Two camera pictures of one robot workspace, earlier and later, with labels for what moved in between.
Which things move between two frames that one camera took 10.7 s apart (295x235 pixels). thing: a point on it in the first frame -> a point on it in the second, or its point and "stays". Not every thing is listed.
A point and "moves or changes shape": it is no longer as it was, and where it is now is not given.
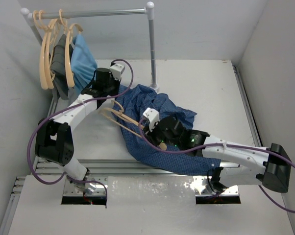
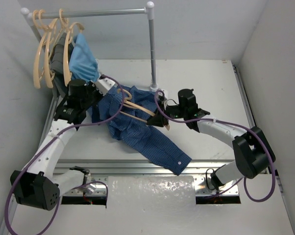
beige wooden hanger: [119, 111] -> [129, 103]
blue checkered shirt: [130, 104] moves or changes shape
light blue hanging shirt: [83, 64] stays
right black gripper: [151, 134] -> [157, 120]
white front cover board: [148, 205] stays
